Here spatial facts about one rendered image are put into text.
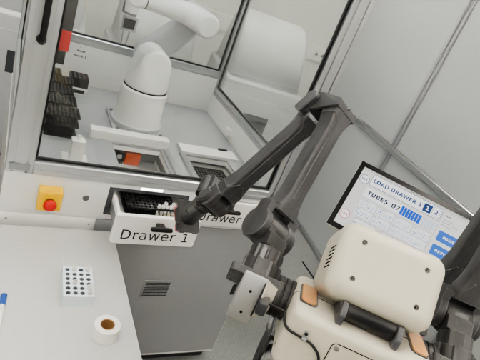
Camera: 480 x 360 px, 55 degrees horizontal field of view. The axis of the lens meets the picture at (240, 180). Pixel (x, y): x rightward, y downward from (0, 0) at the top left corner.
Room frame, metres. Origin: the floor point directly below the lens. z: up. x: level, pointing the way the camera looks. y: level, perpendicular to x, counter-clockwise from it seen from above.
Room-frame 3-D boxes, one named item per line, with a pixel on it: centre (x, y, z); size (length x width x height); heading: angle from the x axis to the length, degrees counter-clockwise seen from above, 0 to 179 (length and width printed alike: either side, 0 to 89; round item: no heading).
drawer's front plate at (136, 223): (1.28, 0.19, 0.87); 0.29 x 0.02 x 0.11; 122
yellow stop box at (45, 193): (1.22, 0.54, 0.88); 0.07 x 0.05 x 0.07; 122
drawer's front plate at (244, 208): (1.57, 0.00, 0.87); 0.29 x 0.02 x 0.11; 122
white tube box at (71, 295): (1.01, 0.32, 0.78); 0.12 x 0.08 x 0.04; 30
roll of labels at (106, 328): (0.90, 0.18, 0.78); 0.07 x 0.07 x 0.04
